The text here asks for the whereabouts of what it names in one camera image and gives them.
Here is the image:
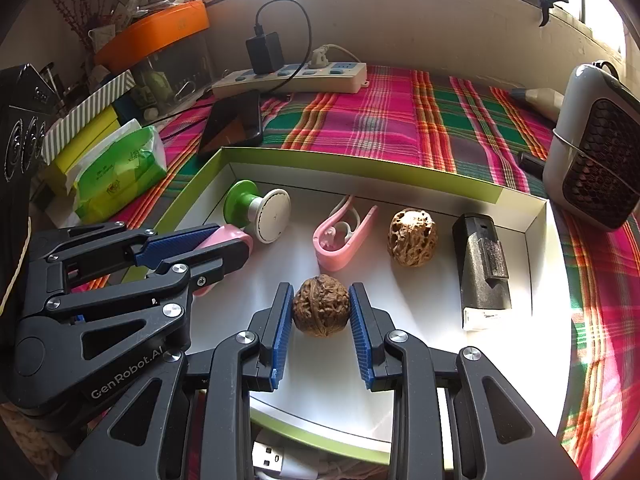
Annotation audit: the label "pink case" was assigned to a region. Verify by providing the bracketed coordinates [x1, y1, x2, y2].
[192, 225, 253, 298]

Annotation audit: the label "black smartphone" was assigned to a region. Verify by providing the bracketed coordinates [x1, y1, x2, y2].
[196, 90, 264, 158]

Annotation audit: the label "glass tank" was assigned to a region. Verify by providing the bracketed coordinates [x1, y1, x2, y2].
[132, 35, 216, 111]

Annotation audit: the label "white plug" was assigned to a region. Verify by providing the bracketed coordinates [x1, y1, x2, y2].
[307, 44, 361, 68]

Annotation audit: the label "dark metal pot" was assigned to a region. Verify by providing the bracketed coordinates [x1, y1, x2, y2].
[40, 62, 63, 96]

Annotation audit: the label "brown walnut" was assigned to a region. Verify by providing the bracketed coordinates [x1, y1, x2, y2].
[292, 275, 351, 338]
[387, 208, 439, 268]

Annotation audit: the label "white USB cable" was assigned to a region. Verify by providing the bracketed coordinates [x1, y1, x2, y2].
[251, 439, 393, 480]

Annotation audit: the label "yellow box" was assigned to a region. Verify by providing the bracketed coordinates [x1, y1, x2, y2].
[40, 107, 123, 196]

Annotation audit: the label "black charger adapter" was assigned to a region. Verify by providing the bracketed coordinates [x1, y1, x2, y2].
[245, 31, 285, 75]

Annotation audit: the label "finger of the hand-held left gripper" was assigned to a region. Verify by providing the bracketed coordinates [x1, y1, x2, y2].
[44, 237, 251, 376]
[27, 221, 221, 321]

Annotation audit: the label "grey pointed device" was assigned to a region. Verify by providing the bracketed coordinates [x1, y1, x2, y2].
[509, 86, 568, 122]

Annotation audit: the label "striped box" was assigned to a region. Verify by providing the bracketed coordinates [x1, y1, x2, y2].
[40, 70, 137, 166]

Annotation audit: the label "white power strip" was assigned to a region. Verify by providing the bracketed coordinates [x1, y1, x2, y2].
[211, 59, 368, 101]

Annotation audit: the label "white and green cardboard box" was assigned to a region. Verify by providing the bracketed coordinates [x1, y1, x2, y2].
[122, 146, 573, 466]

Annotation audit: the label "orange box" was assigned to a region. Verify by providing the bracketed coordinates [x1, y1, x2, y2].
[92, 0, 211, 73]

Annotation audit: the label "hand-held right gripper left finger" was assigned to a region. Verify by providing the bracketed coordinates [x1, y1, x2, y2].
[57, 282, 296, 480]

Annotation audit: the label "black charger cable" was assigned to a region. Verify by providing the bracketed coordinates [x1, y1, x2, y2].
[254, 0, 312, 96]

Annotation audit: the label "pink clip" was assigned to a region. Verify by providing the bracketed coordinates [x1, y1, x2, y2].
[313, 195, 379, 271]

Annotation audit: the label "black speaker box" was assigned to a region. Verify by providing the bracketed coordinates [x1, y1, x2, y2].
[0, 64, 48, 183]

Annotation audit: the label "grey desktop fan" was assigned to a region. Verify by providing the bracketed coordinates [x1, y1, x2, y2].
[542, 60, 640, 233]

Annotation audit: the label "black flashlight with clear tip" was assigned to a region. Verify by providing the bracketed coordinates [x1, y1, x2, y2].
[451, 213, 513, 332]

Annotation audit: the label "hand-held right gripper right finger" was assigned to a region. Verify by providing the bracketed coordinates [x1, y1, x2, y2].
[348, 282, 583, 480]

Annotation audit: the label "black window handle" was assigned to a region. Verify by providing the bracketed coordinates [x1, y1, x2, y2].
[537, 0, 571, 28]

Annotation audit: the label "beige cord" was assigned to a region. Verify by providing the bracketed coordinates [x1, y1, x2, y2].
[0, 215, 33, 311]

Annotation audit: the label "dried flower branches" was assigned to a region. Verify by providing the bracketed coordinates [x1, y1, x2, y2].
[42, 0, 101, 56]

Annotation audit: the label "green and white roller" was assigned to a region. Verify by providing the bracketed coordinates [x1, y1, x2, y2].
[223, 180, 292, 244]

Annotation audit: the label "green tissue pack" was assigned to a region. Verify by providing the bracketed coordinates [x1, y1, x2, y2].
[65, 119, 168, 225]

